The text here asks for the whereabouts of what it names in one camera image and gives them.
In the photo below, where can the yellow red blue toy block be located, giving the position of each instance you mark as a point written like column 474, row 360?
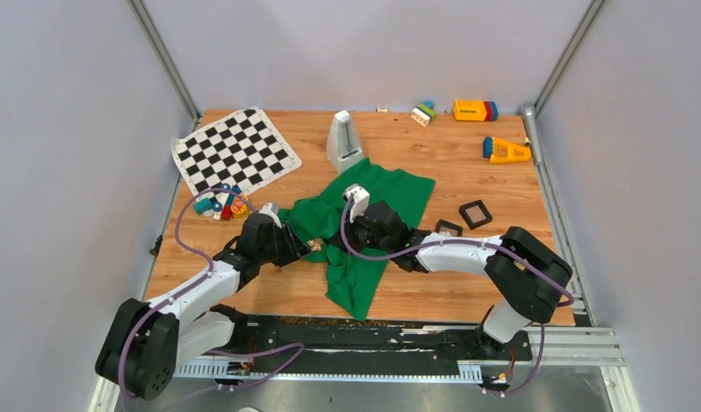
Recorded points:
column 475, row 110

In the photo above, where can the grey metronome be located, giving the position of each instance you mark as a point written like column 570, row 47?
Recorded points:
column 343, row 148

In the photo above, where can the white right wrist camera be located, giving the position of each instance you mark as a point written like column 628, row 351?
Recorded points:
column 358, row 199

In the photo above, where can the orange blue toy ramp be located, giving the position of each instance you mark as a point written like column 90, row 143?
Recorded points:
column 500, row 151

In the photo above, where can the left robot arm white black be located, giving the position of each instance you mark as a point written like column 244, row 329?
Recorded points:
column 149, row 340

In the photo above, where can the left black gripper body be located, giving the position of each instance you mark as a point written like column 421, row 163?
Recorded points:
column 281, row 248

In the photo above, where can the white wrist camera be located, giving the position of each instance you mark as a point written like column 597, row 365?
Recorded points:
column 271, row 209
column 358, row 199

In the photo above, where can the yellow round toy block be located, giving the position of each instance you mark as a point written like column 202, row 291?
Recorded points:
column 239, row 207

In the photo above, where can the white green blue toy blocks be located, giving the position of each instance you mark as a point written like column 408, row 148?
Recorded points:
column 424, row 113

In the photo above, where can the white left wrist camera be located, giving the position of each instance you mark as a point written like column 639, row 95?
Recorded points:
column 271, row 209

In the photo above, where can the black square frame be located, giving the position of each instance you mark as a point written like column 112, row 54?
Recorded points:
column 475, row 214

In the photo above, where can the grey metal pipe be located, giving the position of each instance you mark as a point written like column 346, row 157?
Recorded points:
column 529, row 115

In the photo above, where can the small black frame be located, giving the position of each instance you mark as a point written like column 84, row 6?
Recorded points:
column 448, row 228

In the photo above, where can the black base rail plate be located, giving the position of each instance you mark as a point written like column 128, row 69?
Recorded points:
column 376, row 347

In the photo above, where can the blue red toy block figure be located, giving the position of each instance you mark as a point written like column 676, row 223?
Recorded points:
column 224, row 201

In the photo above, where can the black white checkerboard sheet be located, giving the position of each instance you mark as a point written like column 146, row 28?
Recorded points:
column 242, row 149

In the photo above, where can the teal toy block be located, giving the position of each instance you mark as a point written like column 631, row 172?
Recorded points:
column 203, row 206

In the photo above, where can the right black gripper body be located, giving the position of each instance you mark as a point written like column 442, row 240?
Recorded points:
column 360, row 237

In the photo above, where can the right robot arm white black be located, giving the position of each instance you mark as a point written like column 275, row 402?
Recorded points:
column 531, row 278

